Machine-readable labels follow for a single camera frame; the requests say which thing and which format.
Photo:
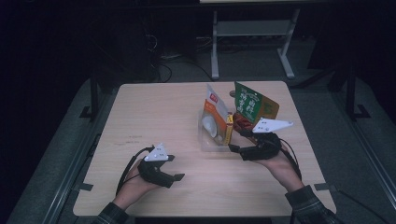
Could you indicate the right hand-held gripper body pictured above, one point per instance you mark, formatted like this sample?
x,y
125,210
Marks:
x,y
264,147

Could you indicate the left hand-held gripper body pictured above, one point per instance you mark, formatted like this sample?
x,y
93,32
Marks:
x,y
154,174

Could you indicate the red and yellow box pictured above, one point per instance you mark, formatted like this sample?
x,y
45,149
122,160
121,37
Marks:
x,y
229,130

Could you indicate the clear plastic container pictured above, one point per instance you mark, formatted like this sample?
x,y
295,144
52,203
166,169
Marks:
x,y
214,146

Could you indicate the green snack packet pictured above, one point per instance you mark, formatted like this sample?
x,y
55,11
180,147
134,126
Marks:
x,y
252,104

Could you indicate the white and orange packet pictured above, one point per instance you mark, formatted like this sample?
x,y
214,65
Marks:
x,y
214,112

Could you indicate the person's left hand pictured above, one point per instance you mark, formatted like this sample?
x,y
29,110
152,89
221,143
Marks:
x,y
134,186

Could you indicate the person's right hand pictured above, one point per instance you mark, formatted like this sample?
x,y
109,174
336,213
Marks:
x,y
285,172

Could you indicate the black tape strip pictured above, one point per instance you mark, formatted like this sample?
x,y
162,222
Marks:
x,y
84,187
323,187

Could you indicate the black metal stand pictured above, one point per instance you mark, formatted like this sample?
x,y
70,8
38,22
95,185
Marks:
x,y
351,93
94,93

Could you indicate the white metal stand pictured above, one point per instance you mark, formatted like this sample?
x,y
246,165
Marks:
x,y
252,28

